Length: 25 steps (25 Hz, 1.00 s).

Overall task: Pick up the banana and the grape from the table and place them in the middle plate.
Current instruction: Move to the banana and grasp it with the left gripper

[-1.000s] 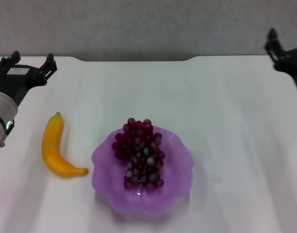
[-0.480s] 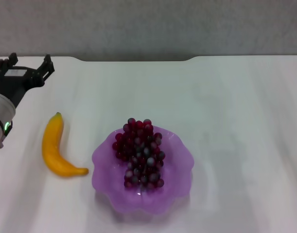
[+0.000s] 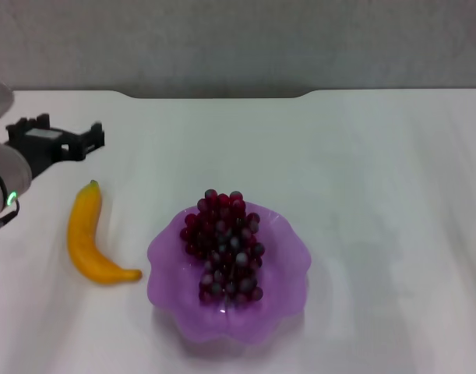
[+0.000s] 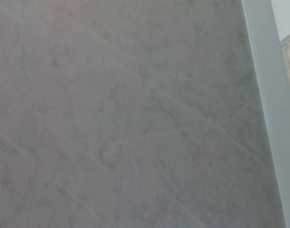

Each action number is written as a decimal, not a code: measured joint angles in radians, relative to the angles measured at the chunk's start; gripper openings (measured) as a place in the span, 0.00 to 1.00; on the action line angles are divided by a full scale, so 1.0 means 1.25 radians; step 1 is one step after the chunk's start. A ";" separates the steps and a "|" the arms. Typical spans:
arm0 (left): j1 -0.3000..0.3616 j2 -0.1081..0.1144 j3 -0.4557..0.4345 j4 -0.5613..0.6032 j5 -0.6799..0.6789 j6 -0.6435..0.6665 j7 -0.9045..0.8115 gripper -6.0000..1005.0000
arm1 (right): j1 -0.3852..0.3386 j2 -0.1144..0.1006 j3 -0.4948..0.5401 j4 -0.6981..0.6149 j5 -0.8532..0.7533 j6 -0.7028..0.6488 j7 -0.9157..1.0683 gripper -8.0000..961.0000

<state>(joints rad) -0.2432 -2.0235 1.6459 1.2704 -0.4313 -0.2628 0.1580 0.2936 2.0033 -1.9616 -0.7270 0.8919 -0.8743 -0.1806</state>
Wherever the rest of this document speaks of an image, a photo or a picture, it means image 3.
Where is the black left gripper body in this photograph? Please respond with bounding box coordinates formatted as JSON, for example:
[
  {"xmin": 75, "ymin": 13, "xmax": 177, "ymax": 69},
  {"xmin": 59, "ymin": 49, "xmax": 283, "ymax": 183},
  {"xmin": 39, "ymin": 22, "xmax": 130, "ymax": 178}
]
[{"xmin": 5, "ymin": 126, "xmax": 86, "ymax": 182}]

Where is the yellow banana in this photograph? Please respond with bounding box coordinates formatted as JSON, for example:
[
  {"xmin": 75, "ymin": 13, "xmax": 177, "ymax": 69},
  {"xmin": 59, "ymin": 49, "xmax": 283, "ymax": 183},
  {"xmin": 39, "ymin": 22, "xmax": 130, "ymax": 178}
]
[{"xmin": 67, "ymin": 179, "xmax": 143, "ymax": 284}]

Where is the dark red grape bunch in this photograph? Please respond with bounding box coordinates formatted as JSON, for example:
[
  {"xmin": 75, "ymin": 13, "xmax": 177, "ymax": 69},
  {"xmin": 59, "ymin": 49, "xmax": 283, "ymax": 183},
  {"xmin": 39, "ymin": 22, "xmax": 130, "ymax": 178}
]
[{"xmin": 179, "ymin": 189, "xmax": 266, "ymax": 307}]

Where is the purple translucent scalloped bowl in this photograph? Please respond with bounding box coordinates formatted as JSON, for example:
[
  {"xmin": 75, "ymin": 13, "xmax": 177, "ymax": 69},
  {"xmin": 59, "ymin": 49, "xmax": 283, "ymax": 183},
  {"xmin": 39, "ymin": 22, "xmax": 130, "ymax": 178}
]
[{"xmin": 146, "ymin": 199, "xmax": 312, "ymax": 346}]

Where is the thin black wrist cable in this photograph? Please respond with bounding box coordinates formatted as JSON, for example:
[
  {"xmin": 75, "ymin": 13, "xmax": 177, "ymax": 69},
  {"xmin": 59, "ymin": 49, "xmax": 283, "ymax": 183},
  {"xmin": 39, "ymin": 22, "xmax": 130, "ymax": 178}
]
[{"xmin": 0, "ymin": 199, "xmax": 20, "ymax": 231}]

